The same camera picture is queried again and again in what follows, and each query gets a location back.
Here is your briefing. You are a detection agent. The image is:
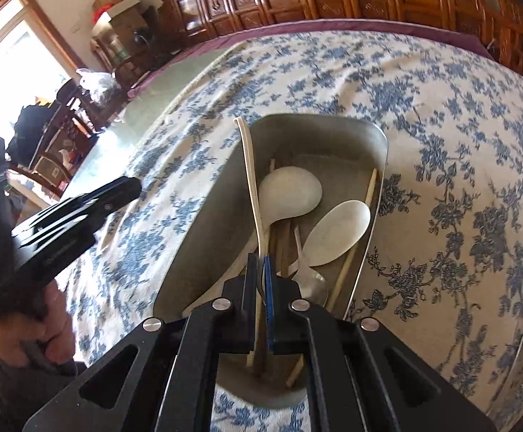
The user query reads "carved wooden chair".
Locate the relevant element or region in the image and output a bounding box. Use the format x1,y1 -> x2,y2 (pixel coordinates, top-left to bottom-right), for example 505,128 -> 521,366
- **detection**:
7,76 -> 129,199

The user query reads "blue floral tablecloth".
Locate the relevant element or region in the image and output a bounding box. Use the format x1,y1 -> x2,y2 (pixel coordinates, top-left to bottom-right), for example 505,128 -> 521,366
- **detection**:
57,31 -> 523,432

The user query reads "purple mat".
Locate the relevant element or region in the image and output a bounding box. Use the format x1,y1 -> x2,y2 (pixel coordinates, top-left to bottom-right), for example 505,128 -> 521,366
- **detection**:
126,17 -> 496,100

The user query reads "white oval rice spoon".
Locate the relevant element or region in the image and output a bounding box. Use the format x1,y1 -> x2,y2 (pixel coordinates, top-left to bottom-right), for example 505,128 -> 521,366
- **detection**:
295,199 -> 372,267

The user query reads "wooden shelf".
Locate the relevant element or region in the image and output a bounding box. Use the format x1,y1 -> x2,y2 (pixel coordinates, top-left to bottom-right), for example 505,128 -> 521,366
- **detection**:
89,6 -> 174,84

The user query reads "grey-green sheet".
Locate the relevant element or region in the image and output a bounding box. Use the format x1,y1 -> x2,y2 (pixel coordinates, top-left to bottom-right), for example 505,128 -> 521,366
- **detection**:
66,47 -> 240,190

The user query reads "clear plastic bag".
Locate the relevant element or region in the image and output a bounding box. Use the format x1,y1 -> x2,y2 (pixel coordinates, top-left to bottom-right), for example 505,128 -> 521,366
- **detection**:
76,67 -> 125,102

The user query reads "person's left hand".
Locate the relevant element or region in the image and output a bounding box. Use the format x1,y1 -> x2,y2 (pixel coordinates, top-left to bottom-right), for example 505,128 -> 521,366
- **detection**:
0,279 -> 79,370

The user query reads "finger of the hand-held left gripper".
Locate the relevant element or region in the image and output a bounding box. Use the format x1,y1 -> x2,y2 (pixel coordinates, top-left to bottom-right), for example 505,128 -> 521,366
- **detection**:
12,177 -> 143,262

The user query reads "metal tray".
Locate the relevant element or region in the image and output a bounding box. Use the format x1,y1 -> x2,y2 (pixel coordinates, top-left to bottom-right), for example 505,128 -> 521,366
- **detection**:
152,114 -> 388,410

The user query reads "black clothing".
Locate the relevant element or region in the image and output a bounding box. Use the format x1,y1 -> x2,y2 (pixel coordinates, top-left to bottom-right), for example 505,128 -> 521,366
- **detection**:
7,101 -> 66,158

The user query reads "small metal spoon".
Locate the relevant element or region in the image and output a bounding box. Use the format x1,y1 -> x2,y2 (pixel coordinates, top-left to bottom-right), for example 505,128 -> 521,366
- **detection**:
289,226 -> 330,307

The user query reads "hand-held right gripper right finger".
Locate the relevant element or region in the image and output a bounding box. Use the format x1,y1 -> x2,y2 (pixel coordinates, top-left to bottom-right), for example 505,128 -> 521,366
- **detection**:
264,256 -> 499,432

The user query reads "long cream chopstick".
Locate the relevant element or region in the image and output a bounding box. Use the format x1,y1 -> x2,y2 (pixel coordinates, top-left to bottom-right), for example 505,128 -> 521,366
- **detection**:
233,116 -> 271,367

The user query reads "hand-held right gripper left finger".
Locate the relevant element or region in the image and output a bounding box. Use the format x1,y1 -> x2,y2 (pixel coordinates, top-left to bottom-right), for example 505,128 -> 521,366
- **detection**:
23,254 -> 259,432

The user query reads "person's left forearm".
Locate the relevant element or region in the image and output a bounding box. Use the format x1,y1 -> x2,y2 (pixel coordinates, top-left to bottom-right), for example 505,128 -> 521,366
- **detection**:
0,351 -> 86,432

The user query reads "window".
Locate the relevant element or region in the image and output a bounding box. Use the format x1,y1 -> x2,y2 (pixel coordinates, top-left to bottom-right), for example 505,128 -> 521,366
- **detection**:
0,0 -> 84,136

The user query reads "white round-bowl spoon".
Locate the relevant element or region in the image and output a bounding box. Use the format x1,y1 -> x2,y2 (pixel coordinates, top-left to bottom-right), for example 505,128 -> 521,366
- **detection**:
183,166 -> 324,318

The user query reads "wooden chopstick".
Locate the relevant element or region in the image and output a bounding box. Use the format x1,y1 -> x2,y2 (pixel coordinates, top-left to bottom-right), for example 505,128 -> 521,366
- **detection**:
285,168 -> 379,388

